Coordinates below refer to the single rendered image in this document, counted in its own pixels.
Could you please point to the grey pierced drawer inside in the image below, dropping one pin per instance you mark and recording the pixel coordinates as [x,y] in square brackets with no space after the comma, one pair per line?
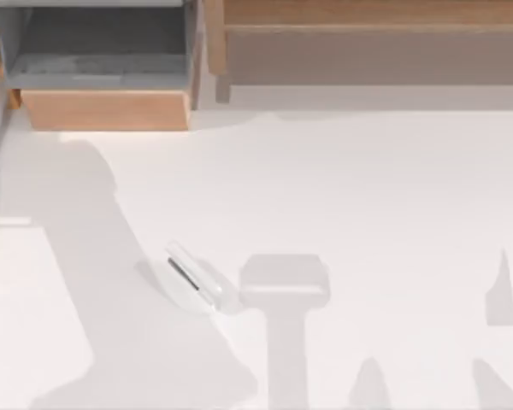
[98,47]

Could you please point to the white stapler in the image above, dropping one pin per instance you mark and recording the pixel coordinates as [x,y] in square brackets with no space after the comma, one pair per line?
[196,275]

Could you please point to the pale wooden drawer front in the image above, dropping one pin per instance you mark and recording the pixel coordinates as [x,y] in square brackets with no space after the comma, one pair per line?
[104,109]

